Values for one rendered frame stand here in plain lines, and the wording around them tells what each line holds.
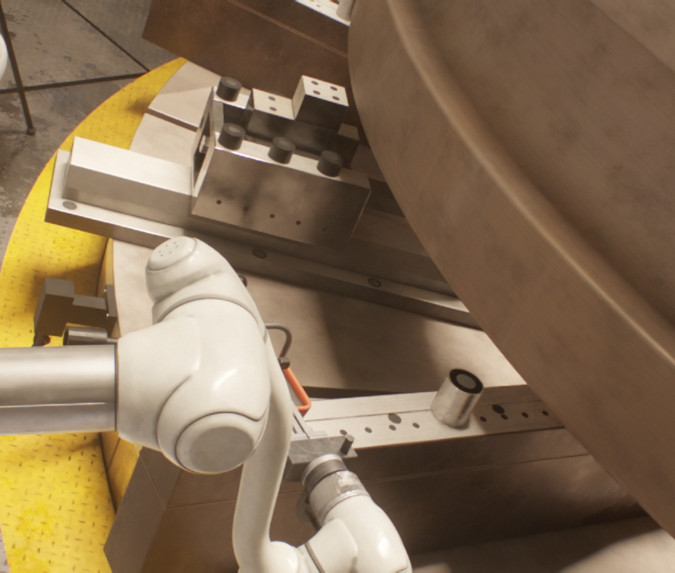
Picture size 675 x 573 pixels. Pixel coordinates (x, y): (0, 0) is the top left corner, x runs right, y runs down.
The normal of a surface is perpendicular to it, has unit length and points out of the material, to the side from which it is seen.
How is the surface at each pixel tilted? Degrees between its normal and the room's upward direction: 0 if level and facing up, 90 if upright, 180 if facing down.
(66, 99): 0
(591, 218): 44
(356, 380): 0
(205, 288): 18
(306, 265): 0
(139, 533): 90
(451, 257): 90
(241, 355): 12
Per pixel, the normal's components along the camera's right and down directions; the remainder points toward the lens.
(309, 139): 0.08, 0.59
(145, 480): -0.83, 0.01
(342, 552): -0.39, -0.37
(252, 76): -0.28, 0.45
